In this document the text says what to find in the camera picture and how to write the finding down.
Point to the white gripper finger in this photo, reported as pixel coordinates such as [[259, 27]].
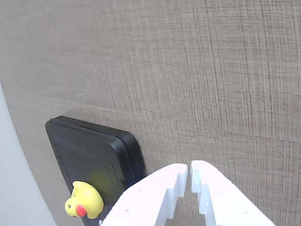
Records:
[[223, 202], [145, 200]]

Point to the black plastic flat case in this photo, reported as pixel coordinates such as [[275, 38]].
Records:
[[89, 155]]

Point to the yellow rubber duck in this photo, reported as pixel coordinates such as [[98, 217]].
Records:
[[88, 200]]

